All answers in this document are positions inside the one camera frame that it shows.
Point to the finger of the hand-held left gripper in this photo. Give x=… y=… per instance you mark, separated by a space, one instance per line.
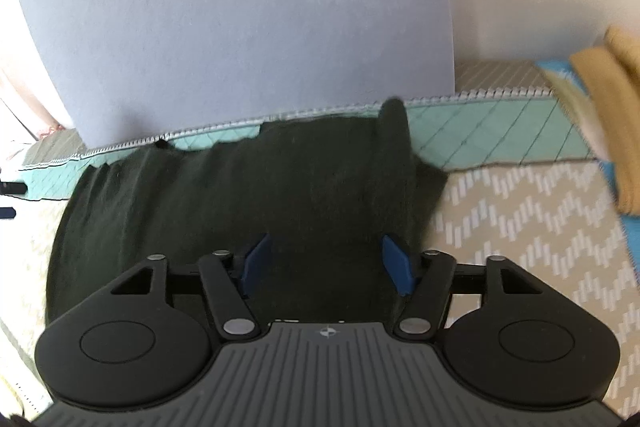
x=6 y=212
x=11 y=187

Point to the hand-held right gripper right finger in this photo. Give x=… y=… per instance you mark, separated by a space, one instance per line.
x=399 y=264

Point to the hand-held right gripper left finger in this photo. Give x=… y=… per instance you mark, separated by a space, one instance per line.
x=256 y=264

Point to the dark green knit sweater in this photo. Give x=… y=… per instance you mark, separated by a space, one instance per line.
x=250 y=187

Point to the pink floral curtain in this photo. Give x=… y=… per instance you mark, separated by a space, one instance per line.
x=50 y=129

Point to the patterned bed cover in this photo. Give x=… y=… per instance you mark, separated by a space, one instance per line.
x=525 y=217

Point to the light blue cloth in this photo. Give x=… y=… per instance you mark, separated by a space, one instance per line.
x=608 y=173

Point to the mustard yellow garment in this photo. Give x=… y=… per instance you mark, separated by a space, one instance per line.
x=615 y=107

